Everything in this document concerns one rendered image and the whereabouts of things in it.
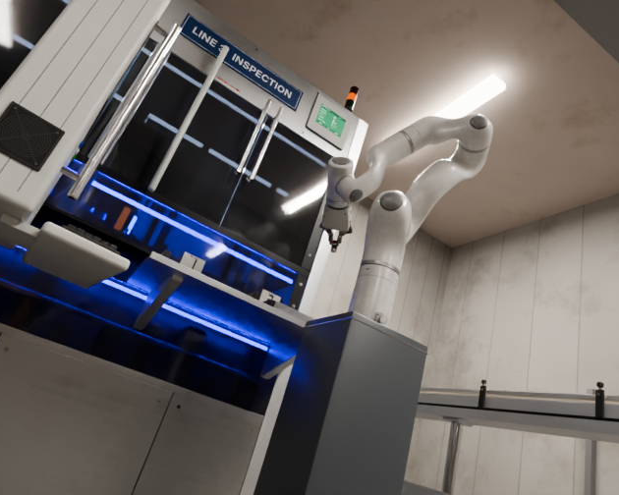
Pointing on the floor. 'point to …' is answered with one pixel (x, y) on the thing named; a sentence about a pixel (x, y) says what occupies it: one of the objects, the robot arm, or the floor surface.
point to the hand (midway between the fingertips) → (335, 239)
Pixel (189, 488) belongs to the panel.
